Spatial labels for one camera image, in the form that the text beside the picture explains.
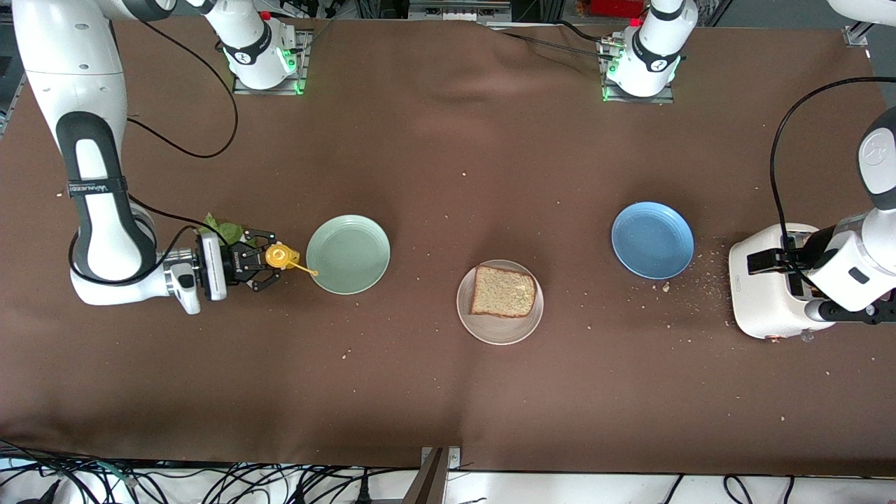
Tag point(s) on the aluminium corner profile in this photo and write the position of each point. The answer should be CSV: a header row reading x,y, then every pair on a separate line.
x,y
857,35

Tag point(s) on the white two-slot toaster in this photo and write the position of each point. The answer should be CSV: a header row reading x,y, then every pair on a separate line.
x,y
759,301

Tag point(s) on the green lettuce leaf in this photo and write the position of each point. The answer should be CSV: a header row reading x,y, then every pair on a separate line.
x,y
225,229

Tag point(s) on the metal table edge bracket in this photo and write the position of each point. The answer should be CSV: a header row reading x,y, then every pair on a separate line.
x,y
432,479

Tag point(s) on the blue plate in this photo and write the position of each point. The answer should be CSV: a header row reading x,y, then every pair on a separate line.
x,y
651,241

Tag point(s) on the yellow squeeze bottle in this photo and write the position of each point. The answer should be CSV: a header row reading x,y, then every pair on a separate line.
x,y
280,256

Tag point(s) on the mint green plate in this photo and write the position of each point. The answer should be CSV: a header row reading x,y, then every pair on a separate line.
x,y
350,255

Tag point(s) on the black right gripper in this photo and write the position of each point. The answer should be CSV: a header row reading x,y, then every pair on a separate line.
x,y
239,264

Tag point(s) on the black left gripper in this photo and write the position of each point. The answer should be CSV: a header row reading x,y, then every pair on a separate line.
x,y
798,255

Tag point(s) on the brown tablecloth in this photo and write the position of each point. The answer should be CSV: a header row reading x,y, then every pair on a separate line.
x,y
448,175

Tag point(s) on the beige plate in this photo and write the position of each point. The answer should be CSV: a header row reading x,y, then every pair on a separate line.
x,y
500,332

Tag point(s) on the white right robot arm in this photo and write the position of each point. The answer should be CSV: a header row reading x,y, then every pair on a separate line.
x,y
70,70

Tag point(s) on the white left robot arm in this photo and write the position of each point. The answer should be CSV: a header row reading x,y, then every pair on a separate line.
x,y
850,269

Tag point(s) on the grey metal frame piece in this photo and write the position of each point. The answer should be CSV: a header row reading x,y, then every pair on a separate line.
x,y
455,10

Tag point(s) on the red box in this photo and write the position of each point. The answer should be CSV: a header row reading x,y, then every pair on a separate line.
x,y
616,7

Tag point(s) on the brown bread slice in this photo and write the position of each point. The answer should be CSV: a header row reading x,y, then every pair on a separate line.
x,y
504,290

